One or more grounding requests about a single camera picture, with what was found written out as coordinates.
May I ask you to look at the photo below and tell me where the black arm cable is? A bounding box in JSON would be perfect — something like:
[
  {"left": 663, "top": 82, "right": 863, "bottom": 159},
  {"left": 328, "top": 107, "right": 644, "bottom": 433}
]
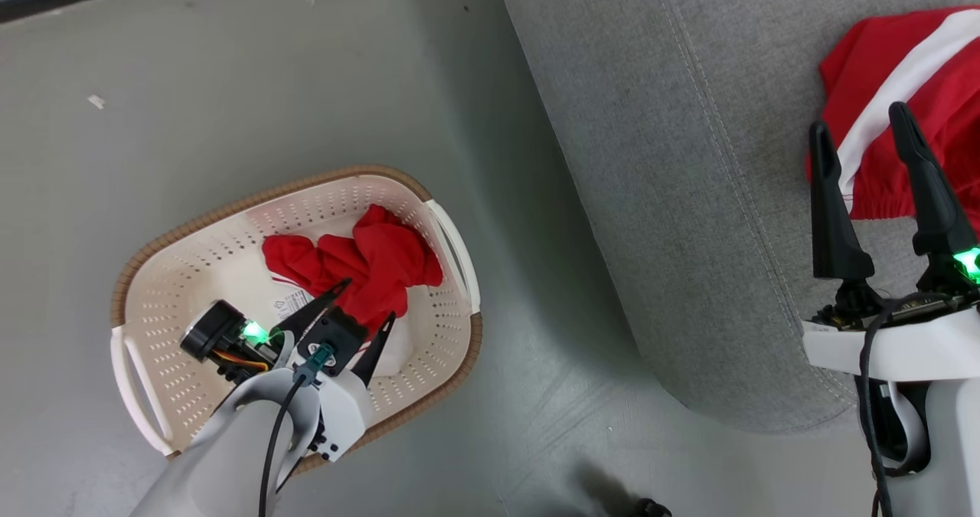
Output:
[
  {"left": 258, "top": 371, "right": 309, "bottom": 517},
  {"left": 856, "top": 293, "right": 950, "bottom": 517}
]

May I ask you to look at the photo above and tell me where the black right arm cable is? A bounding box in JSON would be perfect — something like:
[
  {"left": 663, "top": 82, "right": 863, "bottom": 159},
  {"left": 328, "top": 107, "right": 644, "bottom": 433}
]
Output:
[{"left": 856, "top": 293, "right": 950, "bottom": 517}]

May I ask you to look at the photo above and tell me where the white perforated laundry basket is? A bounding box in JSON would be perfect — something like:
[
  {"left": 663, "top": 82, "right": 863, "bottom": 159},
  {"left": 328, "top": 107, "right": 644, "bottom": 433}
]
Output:
[{"left": 109, "top": 165, "right": 484, "bottom": 476}]

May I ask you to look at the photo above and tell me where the grey fabric sofa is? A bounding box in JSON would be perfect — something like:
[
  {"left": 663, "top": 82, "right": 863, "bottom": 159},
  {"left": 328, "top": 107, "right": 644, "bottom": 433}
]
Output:
[{"left": 496, "top": 0, "right": 980, "bottom": 435}]

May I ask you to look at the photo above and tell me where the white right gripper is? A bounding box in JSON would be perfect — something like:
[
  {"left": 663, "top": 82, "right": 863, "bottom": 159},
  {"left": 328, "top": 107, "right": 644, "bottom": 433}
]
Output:
[{"left": 801, "top": 101, "right": 980, "bottom": 384}]

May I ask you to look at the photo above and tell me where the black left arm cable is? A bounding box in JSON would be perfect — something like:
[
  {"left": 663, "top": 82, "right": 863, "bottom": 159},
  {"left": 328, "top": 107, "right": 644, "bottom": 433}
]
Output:
[{"left": 258, "top": 371, "right": 309, "bottom": 517}]

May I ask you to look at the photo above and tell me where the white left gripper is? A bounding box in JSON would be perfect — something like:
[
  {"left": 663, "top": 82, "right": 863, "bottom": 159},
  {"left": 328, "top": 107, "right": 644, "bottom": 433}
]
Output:
[{"left": 179, "top": 277, "right": 397, "bottom": 464}]

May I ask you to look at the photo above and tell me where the red and white garment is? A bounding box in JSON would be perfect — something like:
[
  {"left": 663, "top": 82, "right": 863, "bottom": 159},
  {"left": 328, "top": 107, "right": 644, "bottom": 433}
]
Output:
[{"left": 805, "top": 8, "right": 980, "bottom": 231}]

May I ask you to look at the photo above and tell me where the white printed basket label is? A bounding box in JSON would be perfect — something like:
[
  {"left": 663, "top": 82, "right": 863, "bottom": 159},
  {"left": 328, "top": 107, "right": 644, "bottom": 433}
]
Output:
[{"left": 272, "top": 287, "right": 315, "bottom": 322}]

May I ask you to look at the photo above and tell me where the red cloth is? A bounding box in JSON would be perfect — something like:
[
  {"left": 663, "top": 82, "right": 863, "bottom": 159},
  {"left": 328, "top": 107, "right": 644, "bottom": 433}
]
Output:
[{"left": 261, "top": 204, "right": 445, "bottom": 338}]

